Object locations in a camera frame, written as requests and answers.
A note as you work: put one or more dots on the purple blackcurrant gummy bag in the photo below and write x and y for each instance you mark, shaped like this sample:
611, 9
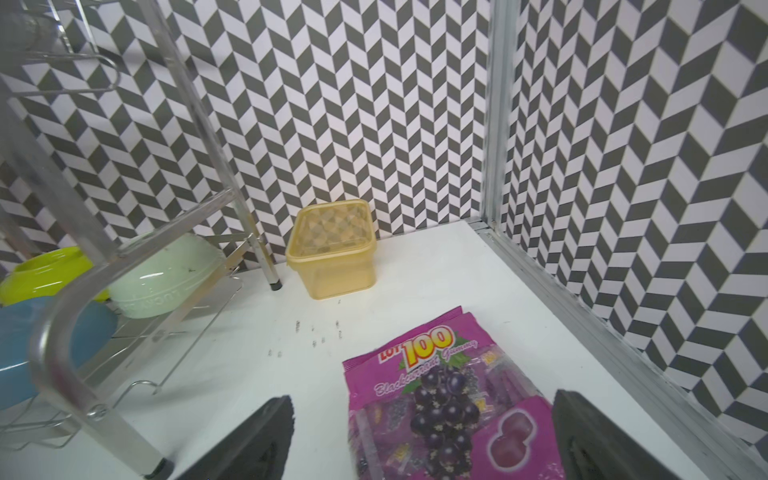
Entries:
444, 401

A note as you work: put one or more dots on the silver metal dish rack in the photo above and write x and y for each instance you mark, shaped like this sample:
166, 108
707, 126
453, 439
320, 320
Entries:
77, 323

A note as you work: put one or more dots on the lime green bowl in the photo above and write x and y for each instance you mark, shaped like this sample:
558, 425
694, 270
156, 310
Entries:
44, 275

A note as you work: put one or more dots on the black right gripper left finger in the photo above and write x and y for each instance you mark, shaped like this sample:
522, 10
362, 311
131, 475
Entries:
257, 449

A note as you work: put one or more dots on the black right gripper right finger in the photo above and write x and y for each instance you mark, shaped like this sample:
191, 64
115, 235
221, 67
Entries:
592, 446

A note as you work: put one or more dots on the pale green bowl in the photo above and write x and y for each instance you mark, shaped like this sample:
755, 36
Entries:
163, 282

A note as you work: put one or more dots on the yellow plastic container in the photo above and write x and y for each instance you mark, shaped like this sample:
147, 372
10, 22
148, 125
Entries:
332, 248

